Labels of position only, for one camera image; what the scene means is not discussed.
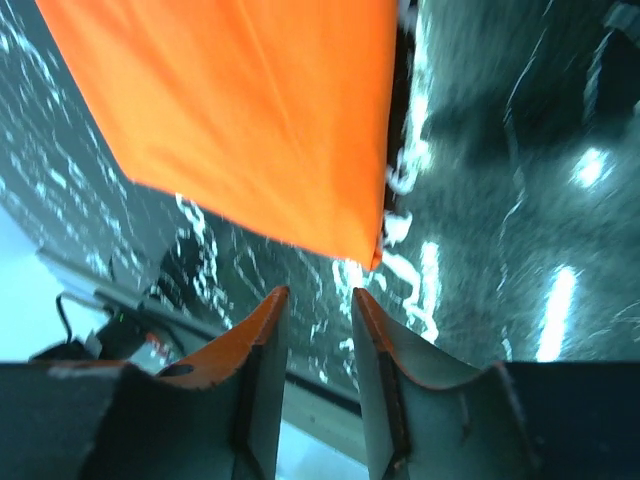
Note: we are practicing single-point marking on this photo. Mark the orange t shirt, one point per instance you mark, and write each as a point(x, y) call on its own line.
point(271, 114)

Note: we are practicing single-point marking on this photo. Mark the right connector box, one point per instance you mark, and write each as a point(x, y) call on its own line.
point(126, 331)

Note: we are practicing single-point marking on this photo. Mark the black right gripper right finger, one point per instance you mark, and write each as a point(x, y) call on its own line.
point(428, 415)

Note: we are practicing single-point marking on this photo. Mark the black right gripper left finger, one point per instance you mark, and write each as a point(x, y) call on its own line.
point(215, 414)

